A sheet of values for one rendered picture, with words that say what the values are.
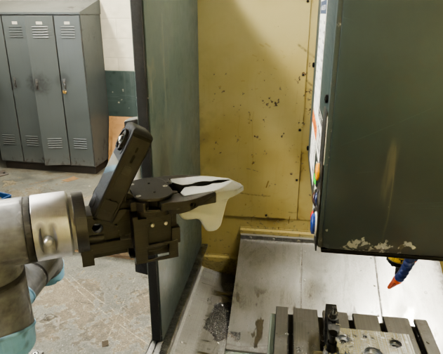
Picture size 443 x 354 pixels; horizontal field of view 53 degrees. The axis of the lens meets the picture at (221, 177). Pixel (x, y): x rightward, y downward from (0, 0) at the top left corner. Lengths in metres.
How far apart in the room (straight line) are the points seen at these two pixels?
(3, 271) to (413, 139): 0.50
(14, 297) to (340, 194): 0.41
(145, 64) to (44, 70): 4.35
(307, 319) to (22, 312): 1.16
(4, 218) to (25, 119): 5.42
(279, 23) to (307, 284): 1.10
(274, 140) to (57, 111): 3.98
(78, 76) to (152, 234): 4.93
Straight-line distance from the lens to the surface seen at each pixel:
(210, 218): 0.56
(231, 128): 1.97
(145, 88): 1.27
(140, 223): 0.52
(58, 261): 1.18
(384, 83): 0.58
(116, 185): 0.51
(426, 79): 0.59
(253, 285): 2.00
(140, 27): 1.26
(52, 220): 0.51
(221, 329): 1.92
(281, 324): 1.56
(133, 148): 0.50
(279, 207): 2.07
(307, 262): 2.08
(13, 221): 0.51
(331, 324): 1.41
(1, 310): 0.56
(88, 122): 5.49
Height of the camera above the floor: 1.86
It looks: 20 degrees down
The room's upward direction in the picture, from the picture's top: straight up
